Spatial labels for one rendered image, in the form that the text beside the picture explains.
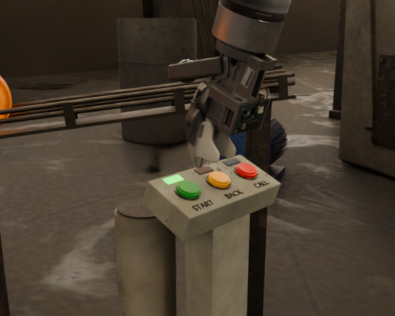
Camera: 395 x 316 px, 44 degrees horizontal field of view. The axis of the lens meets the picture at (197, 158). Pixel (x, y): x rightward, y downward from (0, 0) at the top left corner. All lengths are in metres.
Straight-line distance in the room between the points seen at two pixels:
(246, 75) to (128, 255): 0.46
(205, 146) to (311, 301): 1.04
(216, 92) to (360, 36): 2.37
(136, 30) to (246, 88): 2.85
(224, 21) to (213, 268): 0.43
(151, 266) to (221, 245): 0.17
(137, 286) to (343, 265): 1.09
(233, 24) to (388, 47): 2.28
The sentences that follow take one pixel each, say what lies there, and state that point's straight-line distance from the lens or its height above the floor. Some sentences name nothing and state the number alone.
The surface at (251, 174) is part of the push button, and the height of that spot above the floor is 0.60.
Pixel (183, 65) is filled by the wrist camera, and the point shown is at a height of 0.81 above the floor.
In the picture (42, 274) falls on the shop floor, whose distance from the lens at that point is 1.89.
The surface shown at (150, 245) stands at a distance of 0.95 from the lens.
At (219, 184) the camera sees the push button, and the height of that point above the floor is 0.60.
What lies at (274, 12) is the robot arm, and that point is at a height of 0.88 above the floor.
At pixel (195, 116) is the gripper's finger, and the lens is 0.71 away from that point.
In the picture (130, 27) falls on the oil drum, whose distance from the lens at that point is 3.53.
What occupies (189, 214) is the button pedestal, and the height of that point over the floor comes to 0.58.
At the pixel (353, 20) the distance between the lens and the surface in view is 3.06.
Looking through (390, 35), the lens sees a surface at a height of 0.79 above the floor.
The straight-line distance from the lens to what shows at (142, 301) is 1.01.
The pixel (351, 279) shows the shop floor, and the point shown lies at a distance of 1.85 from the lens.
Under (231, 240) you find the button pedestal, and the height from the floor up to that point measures 0.50.
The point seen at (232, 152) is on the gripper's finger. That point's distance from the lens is 0.76.
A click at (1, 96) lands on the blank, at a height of 0.72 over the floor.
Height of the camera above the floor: 0.88
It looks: 16 degrees down
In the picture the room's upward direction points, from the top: straight up
